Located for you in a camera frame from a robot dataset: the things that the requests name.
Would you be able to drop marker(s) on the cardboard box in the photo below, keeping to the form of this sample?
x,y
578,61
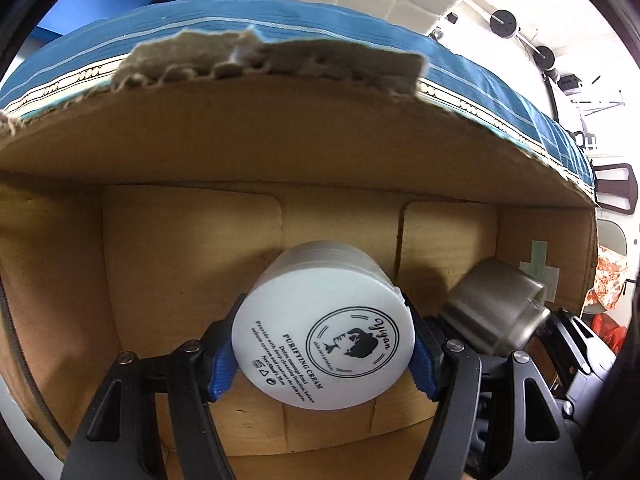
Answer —
x,y
134,214

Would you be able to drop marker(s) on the floor barbell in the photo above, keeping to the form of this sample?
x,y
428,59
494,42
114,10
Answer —
x,y
504,25

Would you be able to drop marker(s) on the silver round tin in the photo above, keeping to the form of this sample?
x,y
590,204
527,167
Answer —
x,y
496,308

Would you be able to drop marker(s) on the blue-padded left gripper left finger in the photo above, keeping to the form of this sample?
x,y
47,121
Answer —
x,y
119,438

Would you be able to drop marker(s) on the dark wooden chair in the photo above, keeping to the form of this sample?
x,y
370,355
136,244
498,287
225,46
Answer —
x,y
625,189

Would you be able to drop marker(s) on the orange patterned cloth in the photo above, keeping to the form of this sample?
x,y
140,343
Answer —
x,y
605,293

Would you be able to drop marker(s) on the plaid blue-edged tablecloth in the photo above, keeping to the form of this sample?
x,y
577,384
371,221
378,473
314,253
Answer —
x,y
89,56

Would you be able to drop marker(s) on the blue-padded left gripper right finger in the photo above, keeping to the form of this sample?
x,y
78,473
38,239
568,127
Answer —
x,y
496,417

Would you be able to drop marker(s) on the white purifying cream jar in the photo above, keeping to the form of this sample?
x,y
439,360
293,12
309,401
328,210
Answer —
x,y
323,328

